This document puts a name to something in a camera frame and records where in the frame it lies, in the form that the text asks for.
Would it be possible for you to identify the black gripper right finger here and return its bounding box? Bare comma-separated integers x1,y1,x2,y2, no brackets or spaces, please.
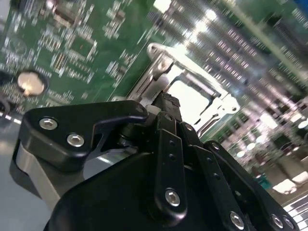
177,105,299,231

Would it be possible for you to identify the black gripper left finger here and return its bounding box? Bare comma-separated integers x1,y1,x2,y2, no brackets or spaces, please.
9,90,188,226

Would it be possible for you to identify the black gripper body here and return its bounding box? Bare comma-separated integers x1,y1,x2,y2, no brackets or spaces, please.
43,153,228,231

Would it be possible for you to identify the metal socket cover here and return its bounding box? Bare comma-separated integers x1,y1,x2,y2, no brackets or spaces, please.
129,42,241,135

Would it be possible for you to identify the silver CPU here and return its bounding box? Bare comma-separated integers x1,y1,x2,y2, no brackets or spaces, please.
166,77,219,121

